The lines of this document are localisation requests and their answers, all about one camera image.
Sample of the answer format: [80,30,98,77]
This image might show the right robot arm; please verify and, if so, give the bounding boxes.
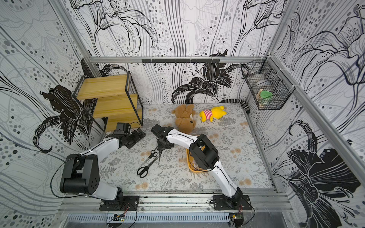
[151,124,243,207]

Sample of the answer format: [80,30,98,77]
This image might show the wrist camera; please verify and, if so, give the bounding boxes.
[151,124,166,138]
[114,123,131,135]

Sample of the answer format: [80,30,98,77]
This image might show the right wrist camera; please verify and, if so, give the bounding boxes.
[151,124,166,138]

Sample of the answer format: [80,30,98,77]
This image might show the floral table mat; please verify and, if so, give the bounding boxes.
[99,104,272,192]

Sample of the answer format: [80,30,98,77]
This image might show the yellow plastic storage box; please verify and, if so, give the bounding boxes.
[186,149,210,173]

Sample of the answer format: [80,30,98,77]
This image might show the brown teddy bear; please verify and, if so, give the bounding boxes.
[172,104,196,135]

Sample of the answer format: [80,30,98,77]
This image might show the black wire basket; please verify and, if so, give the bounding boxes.
[241,57,293,111]

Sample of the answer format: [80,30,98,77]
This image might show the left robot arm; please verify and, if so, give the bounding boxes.
[60,128,146,201]

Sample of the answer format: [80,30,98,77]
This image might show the green lidded jar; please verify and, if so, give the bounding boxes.
[259,90,273,107]

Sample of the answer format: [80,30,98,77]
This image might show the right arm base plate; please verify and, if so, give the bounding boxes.
[210,195,252,211]

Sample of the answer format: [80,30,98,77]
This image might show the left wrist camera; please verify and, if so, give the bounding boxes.
[114,123,131,135]

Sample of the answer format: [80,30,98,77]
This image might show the yellow plush toy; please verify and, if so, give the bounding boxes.
[199,106,227,122]

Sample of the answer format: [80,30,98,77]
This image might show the small circuit board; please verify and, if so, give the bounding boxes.
[113,214,125,223]

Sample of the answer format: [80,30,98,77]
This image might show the wooden shelf black frame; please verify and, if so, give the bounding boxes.
[72,71,144,132]

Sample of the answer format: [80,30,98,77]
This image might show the small black scissors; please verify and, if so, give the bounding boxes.
[140,149,158,167]

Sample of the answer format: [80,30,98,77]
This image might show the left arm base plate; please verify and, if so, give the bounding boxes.
[99,196,140,211]

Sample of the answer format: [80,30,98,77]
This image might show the large black scissors front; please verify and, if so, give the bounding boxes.
[137,156,159,178]

